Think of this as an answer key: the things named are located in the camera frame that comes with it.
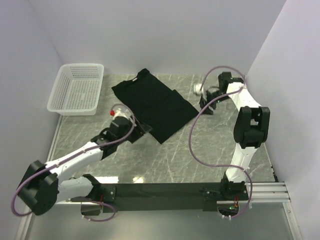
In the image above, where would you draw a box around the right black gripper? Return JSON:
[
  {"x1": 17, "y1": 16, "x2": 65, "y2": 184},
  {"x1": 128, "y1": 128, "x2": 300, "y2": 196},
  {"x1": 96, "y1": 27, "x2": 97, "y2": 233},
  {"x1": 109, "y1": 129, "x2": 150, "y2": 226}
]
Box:
[{"x1": 199, "y1": 90, "x2": 230, "y2": 117}]

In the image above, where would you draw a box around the black t shirt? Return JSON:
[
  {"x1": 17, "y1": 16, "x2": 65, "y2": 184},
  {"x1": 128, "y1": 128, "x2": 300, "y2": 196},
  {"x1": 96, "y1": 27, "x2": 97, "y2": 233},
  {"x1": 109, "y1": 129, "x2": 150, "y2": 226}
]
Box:
[{"x1": 111, "y1": 68, "x2": 199, "y2": 144}]

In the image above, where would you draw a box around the white plastic basket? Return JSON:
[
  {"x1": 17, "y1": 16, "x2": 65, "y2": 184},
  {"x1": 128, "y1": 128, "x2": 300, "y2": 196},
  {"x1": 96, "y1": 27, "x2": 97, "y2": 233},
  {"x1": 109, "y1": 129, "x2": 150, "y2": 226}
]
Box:
[{"x1": 47, "y1": 63, "x2": 104, "y2": 116}]

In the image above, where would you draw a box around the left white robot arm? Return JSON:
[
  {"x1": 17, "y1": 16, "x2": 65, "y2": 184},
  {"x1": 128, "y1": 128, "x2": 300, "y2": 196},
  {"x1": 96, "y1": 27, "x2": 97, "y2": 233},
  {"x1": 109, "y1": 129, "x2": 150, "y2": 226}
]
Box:
[{"x1": 17, "y1": 116, "x2": 152, "y2": 216}]

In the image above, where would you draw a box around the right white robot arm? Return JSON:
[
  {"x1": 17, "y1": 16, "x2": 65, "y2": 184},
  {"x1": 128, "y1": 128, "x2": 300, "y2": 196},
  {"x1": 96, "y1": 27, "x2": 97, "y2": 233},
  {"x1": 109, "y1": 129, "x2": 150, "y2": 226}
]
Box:
[{"x1": 193, "y1": 72, "x2": 271, "y2": 200}]

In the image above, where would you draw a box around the black base beam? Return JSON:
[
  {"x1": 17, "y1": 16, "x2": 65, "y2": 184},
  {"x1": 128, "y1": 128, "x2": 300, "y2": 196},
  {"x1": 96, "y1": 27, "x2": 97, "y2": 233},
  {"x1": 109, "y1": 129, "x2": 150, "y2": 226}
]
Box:
[{"x1": 89, "y1": 180, "x2": 250, "y2": 212}]

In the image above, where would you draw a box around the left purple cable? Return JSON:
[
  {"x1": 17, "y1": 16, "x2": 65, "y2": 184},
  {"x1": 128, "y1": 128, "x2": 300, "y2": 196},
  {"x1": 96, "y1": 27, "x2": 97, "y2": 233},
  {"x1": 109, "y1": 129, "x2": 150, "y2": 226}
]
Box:
[{"x1": 11, "y1": 104, "x2": 137, "y2": 222}]

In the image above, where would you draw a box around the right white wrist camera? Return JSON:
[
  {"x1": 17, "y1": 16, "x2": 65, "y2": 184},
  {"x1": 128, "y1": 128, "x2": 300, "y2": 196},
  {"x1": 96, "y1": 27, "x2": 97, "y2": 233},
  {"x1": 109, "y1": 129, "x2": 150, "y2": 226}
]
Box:
[{"x1": 193, "y1": 83, "x2": 207, "y2": 98}]

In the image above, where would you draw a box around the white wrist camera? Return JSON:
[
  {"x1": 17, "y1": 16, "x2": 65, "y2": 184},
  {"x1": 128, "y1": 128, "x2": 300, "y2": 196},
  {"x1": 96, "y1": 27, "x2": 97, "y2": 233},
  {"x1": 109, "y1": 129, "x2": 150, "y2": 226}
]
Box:
[
  {"x1": 110, "y1": 104, "x2": 133, "y2": 121},
  {"x1": 193, "y1": 83, "x2": 207, "y2": 98}
]

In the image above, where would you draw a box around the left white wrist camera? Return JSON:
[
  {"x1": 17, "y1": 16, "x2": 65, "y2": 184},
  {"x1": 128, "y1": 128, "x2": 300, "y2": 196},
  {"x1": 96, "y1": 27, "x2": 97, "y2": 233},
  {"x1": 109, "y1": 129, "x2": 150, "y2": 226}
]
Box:
[{"x1": 110, "y1": 104, "x2": 133, "y2": 121}]

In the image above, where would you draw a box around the aluminium rail frame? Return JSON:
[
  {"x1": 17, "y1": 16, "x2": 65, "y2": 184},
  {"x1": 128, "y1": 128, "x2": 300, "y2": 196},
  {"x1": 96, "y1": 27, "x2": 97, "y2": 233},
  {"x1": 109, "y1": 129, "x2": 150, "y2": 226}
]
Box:
[{"x1": 26, "y1": 181, "x2": 292, "y2": 206}]

